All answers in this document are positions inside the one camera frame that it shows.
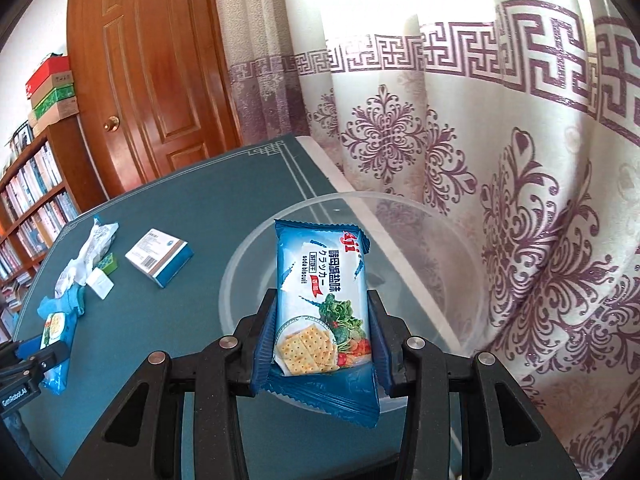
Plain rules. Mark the brown wooden door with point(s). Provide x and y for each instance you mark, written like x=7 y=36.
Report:
x=158 y=65

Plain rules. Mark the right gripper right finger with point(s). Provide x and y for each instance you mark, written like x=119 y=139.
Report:
x=503 y=435

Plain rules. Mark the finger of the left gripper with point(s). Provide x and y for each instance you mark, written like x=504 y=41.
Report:
x=15 y=360

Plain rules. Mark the white plastic packet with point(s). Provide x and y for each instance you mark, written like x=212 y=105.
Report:
x=95 y=248

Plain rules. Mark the blue soda cracker packet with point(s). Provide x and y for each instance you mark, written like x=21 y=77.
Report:
x=317 y=347

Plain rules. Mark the green box on shelf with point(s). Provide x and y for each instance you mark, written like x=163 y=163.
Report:
x=55 y=95

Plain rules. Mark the cardboard box on shelf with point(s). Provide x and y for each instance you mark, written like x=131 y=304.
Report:
x=60 y=110

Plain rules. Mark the white blue medicine box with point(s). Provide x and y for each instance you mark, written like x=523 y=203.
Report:
x=159 y=256

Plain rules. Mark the wooden bookshelf with books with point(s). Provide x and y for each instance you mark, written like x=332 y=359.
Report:
x=50 y=184

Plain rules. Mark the green dotted small box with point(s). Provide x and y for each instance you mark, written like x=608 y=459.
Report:
x=108 y=264

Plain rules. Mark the small white packet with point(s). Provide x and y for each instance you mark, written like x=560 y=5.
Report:
x=100 y=283

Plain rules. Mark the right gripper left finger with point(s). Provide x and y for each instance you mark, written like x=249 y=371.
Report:
x=139 y=435

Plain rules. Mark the teal table mat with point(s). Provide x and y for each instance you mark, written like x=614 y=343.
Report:
x=213 y=206

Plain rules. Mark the white purple patterned curtain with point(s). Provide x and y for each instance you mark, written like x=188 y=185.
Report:
x=518 y=120

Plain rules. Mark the red box on shelf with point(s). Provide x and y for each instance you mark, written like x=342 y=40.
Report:
x=52 y=65

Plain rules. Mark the brass door knob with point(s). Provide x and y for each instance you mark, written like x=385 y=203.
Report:
x=112 y=124

